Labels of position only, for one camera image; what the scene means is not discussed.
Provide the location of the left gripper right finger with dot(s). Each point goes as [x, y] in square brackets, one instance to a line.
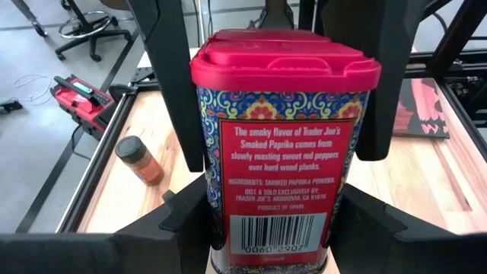
[399, 255]

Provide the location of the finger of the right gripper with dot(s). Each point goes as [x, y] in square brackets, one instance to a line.
[171, 76]
[392, 76]

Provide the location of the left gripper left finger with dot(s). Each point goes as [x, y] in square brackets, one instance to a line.
[114, 255]

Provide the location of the orange spice bottle black lid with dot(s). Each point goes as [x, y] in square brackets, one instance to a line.
[141, 163]

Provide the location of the red lid paprika tin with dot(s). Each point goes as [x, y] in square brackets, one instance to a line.
[285, 160]

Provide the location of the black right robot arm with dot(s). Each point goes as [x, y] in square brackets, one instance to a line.
[277, 15]

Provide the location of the landscape cover book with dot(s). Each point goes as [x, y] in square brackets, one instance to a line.
[422, 110]

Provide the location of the black clamp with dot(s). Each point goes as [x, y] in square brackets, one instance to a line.
[121, 91]

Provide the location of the black office chair base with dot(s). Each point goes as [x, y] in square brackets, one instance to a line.
[91, 35]

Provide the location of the red black power station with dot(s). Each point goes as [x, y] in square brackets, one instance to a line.
[81, 100]

